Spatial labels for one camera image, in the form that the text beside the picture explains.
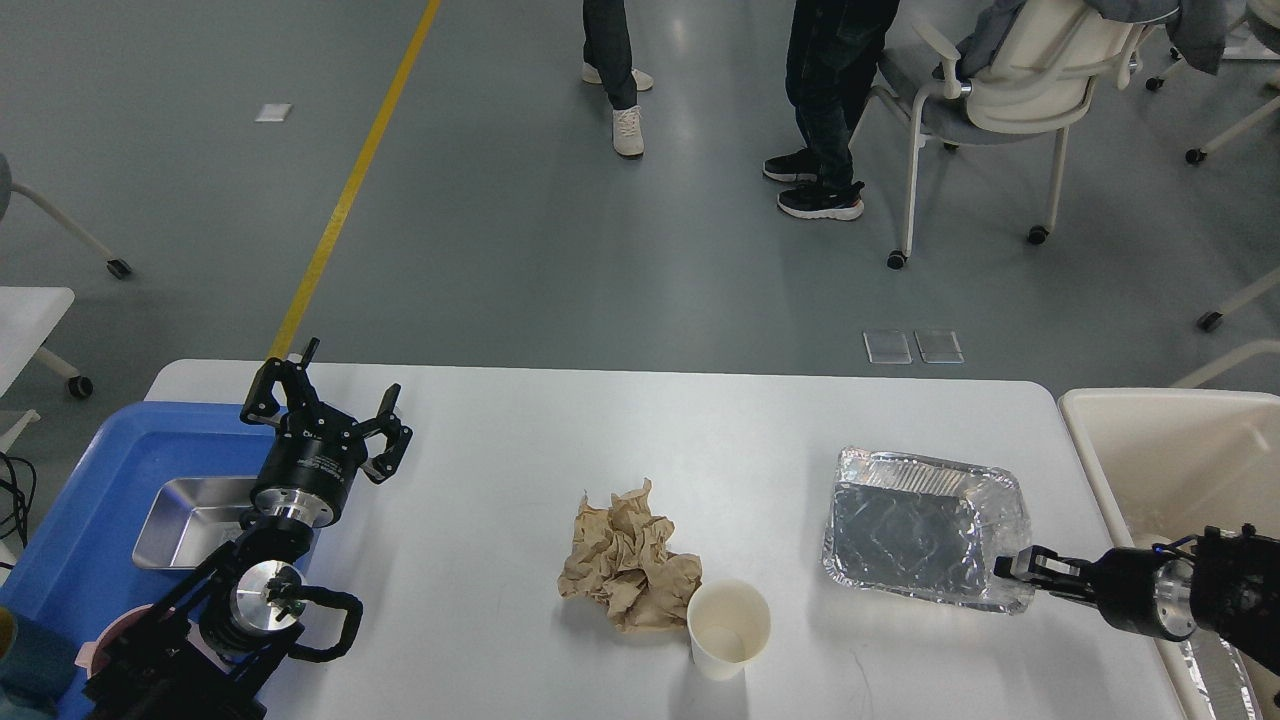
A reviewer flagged white chair legs right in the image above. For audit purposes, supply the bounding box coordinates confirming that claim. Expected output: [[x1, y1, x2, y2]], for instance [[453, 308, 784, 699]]
[[1135, 44, 1279, 337]]

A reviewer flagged cream plastic bin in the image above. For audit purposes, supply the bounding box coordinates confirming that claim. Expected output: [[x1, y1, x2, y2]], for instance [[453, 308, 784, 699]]
[[1057, 387, 1280, 698]]

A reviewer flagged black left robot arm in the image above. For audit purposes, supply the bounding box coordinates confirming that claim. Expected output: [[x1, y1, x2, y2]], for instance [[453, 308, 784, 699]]
[[83, 340, 413, 719]]

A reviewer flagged person with black sneakers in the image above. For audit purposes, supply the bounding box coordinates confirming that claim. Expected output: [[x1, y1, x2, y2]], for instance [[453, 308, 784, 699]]
[[762, 1, 900, 222]]

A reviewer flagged pink plastic mug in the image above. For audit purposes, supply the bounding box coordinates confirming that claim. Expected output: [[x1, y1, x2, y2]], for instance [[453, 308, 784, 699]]
[[76, 603, 152, 679]]

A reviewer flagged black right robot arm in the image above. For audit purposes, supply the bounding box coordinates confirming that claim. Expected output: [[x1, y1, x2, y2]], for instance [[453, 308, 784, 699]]
[[995, 524, 1279, 674]]

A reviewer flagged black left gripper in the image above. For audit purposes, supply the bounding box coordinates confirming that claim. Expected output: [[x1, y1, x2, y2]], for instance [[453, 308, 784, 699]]
[[239, 337, 413, 528]]

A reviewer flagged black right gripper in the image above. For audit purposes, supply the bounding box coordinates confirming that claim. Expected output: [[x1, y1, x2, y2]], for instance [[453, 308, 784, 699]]
[[993, 544, 1198, 643]]

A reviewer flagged person with white sneakers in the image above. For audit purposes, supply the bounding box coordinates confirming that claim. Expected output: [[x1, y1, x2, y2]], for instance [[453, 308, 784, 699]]
[[581, 1, 654, 158]]

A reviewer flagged blue plastic tray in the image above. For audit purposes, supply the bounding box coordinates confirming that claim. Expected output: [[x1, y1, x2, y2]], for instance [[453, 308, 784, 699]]
[[3, 402, 274, 696]]

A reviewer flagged square stainless steel tray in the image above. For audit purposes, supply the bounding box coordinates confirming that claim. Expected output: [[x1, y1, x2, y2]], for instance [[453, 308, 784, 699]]
[[131, 477, 256, 571]]

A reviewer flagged aluminium foil tray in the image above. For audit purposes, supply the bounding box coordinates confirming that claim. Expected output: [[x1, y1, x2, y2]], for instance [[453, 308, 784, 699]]
[[820, 446, 1036, 615]]

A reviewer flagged clear floor plate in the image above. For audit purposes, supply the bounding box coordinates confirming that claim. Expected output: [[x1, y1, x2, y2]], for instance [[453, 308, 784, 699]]
[[861, 329, 913, 365], [913, 329, 965, 364]]

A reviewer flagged white paper cup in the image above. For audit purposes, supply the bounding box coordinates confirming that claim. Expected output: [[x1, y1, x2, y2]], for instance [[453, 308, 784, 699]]
[[686, 578, 772, 682]]

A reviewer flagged white grey office chair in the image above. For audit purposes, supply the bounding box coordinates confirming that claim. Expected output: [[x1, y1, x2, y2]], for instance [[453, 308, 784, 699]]
[[865, 0, 1231, 269]]

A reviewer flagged brown paper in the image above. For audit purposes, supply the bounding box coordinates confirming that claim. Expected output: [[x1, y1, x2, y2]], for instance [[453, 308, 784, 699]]
[[556, 478, 703, 634]]

